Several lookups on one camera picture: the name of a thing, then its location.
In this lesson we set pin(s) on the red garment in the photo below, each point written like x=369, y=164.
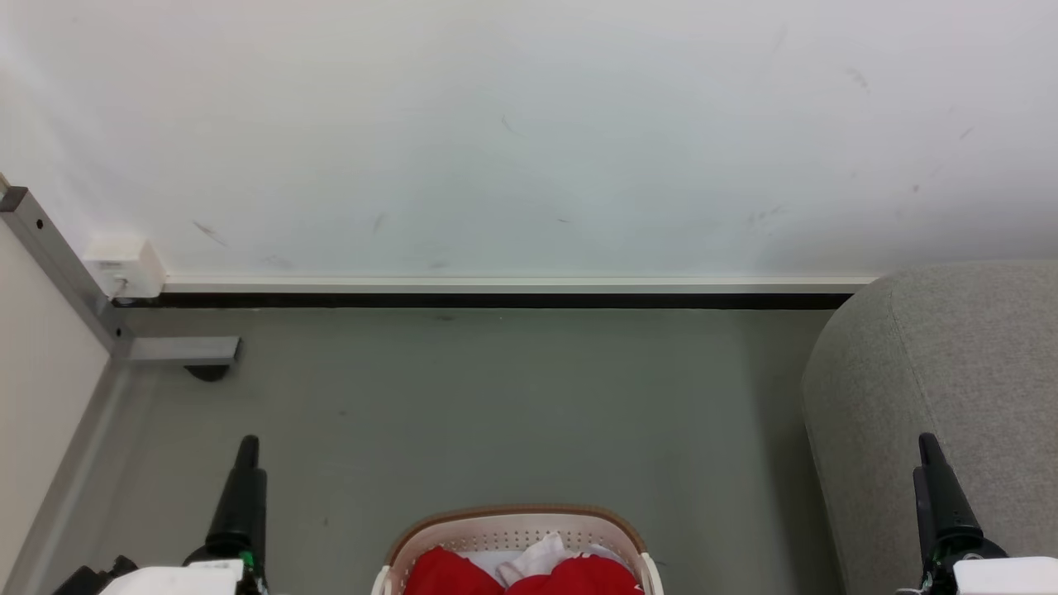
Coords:
x=579, y=577

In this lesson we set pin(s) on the grey metal partition frame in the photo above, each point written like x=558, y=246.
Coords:
x=58, y=260

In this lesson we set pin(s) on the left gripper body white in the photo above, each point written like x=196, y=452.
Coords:
x=178, y=580

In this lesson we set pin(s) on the grey fabric sofa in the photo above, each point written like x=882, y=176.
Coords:
x=950, y=372

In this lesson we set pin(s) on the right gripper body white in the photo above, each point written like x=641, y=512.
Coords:
x=1004, y=577

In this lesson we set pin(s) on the cream plastic laundry basket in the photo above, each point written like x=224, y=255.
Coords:
x=517, y=529

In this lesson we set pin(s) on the white and black baseboard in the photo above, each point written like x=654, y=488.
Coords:
x=496, y=291

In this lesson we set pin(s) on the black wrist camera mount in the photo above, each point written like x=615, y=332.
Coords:
x=87, y=578

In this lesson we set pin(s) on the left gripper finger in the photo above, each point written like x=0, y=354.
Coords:
x=240, y=504

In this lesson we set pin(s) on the white garment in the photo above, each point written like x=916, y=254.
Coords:
x=533, y=560

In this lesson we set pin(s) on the white wall socket box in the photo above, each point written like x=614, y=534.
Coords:
x=128, y=263

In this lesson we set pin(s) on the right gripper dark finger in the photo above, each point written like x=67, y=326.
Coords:
x=941, y=504

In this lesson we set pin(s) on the black frame foot pad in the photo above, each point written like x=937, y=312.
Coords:
x=207, y=372

